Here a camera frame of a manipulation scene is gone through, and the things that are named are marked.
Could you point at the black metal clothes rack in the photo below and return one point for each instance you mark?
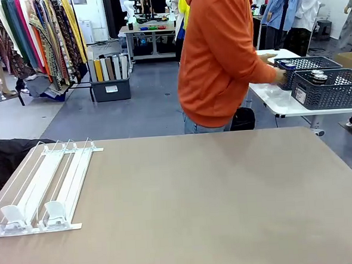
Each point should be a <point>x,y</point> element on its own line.
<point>80,87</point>

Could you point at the black cloth cover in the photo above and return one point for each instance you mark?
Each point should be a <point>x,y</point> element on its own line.
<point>10,163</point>

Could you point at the black bag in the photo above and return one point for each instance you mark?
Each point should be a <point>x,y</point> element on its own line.
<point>244,119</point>

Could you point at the white dispenser pusher paddle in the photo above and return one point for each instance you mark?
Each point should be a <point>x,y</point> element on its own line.
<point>56,211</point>
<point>12,215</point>

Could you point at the person in orange hoodie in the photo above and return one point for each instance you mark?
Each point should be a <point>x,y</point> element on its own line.
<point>216,60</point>

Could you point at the brown material roll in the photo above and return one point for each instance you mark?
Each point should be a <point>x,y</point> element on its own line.
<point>110,68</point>

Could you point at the mannequin legs with stand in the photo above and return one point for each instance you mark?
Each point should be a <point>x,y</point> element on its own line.
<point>0,78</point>

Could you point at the patterned hanging garment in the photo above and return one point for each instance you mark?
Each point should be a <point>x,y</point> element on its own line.
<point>52,41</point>

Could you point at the orange hanging garment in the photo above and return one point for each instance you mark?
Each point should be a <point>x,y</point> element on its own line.
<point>41,53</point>

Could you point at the yellow hanging garment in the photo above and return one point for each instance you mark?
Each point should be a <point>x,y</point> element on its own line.
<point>74,27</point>

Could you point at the white material roll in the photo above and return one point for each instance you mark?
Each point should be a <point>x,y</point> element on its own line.
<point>104,69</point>

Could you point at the white side table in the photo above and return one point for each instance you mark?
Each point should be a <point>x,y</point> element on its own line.
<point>275,99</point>

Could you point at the person in black shirt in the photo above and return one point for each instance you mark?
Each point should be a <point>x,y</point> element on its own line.
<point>159,1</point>

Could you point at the cardboard box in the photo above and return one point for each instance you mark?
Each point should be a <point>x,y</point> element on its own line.
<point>351,60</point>

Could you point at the light grey material roll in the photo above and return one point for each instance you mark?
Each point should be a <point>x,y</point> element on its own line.
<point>116,66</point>

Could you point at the white floor appliance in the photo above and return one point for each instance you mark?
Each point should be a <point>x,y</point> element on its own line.
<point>85,31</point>

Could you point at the yellow material roll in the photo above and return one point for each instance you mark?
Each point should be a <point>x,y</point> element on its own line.
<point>99,70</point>

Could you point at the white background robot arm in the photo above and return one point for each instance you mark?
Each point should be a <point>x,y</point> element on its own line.
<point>132,6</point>

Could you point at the grey storage bin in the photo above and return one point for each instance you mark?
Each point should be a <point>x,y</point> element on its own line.
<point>110,91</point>

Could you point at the cream material roll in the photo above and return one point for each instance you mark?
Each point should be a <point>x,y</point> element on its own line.
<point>124,66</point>

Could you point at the brown patterned garment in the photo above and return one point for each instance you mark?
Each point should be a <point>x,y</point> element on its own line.
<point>10,58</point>

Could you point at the white shirt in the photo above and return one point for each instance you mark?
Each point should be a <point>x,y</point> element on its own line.
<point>310,4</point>

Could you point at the grey cloth pile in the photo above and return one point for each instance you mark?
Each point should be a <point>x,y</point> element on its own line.
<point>37,85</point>

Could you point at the green hanging garment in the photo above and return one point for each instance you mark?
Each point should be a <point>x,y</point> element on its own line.
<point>9,22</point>

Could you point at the person's left hand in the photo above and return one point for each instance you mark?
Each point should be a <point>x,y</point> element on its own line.
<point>269,58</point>

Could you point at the person's right hand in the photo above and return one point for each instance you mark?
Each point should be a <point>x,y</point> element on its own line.
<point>281,76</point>

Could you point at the black stool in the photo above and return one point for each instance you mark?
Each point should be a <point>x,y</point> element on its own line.
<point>325,28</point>

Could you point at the grey plastic lattice basket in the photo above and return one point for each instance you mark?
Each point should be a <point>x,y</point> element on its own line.
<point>332,95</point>
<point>312,62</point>

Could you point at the blue shirt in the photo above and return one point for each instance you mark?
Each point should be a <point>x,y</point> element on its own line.
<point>278,3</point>

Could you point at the grey workbench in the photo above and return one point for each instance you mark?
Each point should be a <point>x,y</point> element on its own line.
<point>152,31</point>

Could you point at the person's right forearm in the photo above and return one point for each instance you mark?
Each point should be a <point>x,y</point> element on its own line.
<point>262,73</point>

